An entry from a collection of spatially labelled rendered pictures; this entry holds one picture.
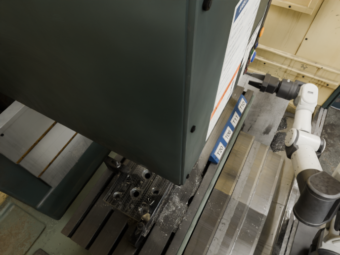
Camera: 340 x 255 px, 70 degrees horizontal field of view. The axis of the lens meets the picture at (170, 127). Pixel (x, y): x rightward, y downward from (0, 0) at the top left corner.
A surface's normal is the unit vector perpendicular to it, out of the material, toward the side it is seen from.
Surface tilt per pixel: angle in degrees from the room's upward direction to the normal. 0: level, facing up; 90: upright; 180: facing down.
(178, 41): 90
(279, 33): 90
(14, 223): 0
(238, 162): 7
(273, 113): 24
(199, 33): 90
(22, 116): 91
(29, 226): 0
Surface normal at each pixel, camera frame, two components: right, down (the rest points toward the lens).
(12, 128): 0.88, 0.40
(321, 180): 0.04, -0.84
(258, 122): -0.22, -0.18
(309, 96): -0.06, -0.45
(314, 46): -0.48, 0.75
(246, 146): 0.04, -0.62
